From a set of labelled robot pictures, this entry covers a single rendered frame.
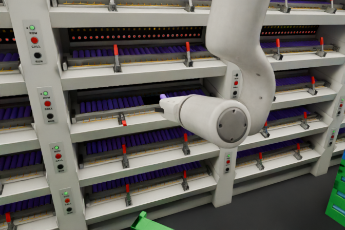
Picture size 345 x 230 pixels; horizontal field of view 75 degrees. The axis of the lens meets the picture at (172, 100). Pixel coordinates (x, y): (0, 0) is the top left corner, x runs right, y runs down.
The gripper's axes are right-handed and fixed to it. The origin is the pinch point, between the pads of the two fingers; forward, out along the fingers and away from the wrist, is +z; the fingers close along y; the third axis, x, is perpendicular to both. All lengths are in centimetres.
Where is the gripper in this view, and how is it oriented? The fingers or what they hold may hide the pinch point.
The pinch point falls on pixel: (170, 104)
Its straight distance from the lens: 66.8
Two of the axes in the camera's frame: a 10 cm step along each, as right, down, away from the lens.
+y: -9.4, 1.2, -3.3
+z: -3.4, -0.9, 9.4
